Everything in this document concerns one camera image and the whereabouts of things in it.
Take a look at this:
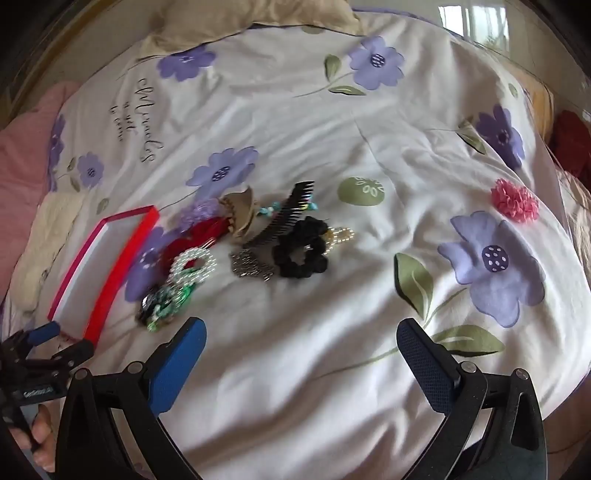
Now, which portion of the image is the pearl bow hair clip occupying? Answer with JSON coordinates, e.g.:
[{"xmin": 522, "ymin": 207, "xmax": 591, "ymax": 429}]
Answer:
[{"xmin": 167, "ymin": 247, "xmax": 218, "ymax": 290}]

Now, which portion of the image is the beige claw hair clip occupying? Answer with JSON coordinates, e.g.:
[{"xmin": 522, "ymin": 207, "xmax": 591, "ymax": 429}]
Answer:
[{"xmin": 221, "ymin": 186, "xmax": 256, "ymax": 241}]

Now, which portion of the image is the cream fleece blanket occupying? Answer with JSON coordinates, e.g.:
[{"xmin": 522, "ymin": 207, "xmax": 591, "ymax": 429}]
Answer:
[{"xmin": 11, "ymin": 189, "xmax": 86, "ymax": 315}]

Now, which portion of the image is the black beaded hair comb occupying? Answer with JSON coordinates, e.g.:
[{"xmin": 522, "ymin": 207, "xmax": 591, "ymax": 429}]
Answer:
[{"xmin": 242, "ymin": 181, "xmax": 319, "ymax": 248}]

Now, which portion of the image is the pink blanket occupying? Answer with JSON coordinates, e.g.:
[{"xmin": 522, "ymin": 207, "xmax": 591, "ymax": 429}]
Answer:
[{"xmin": 0, "ymin": 82, "xmax": 80, "ymax": 296}]

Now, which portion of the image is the red velvet bow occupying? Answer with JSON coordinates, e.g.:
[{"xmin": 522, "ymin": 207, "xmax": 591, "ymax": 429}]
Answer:
[{"xmin": 159, "ymin": 217, "xmax": 232, "ymax": 265}]

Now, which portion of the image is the person's left hand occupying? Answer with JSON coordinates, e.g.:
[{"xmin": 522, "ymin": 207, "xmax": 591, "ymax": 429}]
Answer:
[{"xmin": 10, "ymin": 403, "xmax": 60, "ymax": 472}]

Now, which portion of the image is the green crystal hair clip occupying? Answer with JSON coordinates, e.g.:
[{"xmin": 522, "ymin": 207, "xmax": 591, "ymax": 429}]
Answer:
[{"xmin": 136, "ymin": 281, "xmax": 200, "ymax": 331}]

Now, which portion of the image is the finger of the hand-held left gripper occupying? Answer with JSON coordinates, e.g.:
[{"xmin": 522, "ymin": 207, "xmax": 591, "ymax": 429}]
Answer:
[
  {"xmin": 25, "ymin": 340, "xmax": 95, "ymax": 377},
  {"xmin": 0, "ymin": 322, "xmax": 62, "ymax": 363}
]

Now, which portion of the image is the beige pillow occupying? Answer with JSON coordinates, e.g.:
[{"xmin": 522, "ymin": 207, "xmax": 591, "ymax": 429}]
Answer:
[{"xmin": 139, "ymin": 0, "xmax": 362, "ymax": 59}]

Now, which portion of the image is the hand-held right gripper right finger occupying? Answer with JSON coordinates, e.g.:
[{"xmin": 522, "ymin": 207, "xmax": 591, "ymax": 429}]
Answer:
[{"xmin": 396, "ymin": 318, "xmax": 548, "ymax": 480}]

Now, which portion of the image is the silver rhinestone hair clip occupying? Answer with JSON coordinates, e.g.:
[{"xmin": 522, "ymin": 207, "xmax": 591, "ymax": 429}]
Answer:
[{"xmin": 229, "ymin": 249, "xmax": 274, "ymax": 281}]

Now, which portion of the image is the red cloth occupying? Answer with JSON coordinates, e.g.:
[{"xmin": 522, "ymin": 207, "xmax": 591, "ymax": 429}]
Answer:
[{"xmin": 551, "ymin": 111, "xmax": 591, "ymax": 172}]

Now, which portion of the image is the purple ruffled flower hair tie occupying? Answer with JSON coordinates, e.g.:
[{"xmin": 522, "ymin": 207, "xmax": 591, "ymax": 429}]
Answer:
[{"xmin": 178, "ymin": 198, "xmax": 227, "ymax": 232}]

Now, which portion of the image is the red jewelry box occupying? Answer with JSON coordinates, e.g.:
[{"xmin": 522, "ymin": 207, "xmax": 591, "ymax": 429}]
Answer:
[{"xmin": 47, "ymin": 207, "xmax": 160, "ymax": 354}]

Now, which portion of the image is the pink flower hair accessory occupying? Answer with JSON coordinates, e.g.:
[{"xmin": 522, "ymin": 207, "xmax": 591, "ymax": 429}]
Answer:
[{"xmin": 491, "ymin": 178, "xmax": 540, "ymax": 224}]

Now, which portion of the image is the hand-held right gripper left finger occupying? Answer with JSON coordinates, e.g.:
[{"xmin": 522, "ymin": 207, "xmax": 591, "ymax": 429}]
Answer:
[{"xmin": 54, "ymin": 316, "xmax": 208, "ymax": 480}]

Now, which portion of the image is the black scrunchie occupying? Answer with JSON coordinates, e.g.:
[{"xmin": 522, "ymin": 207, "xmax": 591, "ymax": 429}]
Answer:
[{"xmin": 272, "ymin": 217, "xmax": 331, "ymax": 280}]

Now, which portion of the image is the white floral duvet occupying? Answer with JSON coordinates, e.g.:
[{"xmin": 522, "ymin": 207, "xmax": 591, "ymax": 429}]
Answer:
[{"xmin": 46, "ymin": 9, "xmax": 588, "ymax": 480}]

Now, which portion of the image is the small pearl hair clip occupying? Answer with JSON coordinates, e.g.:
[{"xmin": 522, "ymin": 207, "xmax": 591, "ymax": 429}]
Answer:
[{"xmin": 321, "ymin": 224, "xmax": 356, "ymax": 254}]

